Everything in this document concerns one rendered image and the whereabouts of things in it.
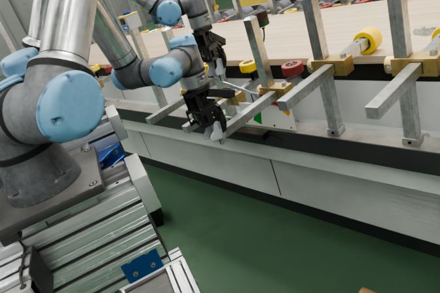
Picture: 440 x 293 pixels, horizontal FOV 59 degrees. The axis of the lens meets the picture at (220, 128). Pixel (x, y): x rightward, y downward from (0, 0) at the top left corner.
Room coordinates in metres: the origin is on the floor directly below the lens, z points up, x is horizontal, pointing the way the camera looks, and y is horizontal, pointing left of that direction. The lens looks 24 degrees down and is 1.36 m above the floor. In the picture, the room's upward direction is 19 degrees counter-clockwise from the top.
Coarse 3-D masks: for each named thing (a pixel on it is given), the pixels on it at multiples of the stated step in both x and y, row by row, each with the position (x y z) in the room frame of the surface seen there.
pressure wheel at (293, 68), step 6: (294, 60) 1.41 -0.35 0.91; (300, 60) 1.39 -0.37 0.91; (282, 66) 1.39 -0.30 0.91; (288, 66) 1.38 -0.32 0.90; (294, 66) 1.35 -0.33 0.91; (300, 66) 1.35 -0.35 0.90; (282, 72) 1.39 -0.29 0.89; (288, 72) 1.35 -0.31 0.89; (294, 72) 1.34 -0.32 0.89; (300, 72) 1.35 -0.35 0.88
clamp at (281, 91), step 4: (260, 84) 1.38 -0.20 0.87; (272, 84) 1.34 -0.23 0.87; (276, 84) 1.32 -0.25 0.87; (280, 84) 1.31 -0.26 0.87; (288, 84) 1.28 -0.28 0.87; (260, 88) 1.35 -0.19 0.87; (264, 88) 1.33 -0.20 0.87; (268, 88) 1.32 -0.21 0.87; (272, 88) 1.30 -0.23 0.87; (276, 88) 1.29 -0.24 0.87; (280, 88) 1.27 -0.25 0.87; (284, 88) 1.27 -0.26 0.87; (288, 88) 1.28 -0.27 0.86; (292, 88) 1.29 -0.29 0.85; (264, 92) 1.34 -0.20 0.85; (280, 92) 1.28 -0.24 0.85; (284, 92) 1.26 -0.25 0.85; (280, 96) 1.28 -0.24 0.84; (276, 100) 1.30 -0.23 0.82
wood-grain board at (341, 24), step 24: (384, 0) 1.87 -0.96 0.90; (408, 0) 1.72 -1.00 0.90; (432, 0) 1.60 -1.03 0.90; (216, 24) 2.79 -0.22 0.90; (240, 24) 2.49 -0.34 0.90; (288, 24) 2.05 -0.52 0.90; (336, 24) 1.73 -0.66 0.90; (360, 24) 1.60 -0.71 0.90; (384, 24) 1.49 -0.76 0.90; (432, 24) 1.31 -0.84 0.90; (96, 48) 3.66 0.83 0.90; (240, 48) 1.89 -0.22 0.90; (288, 48) 1.61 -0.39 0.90; (336, 48) 1.40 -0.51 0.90; (384, 48) 1.23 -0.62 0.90
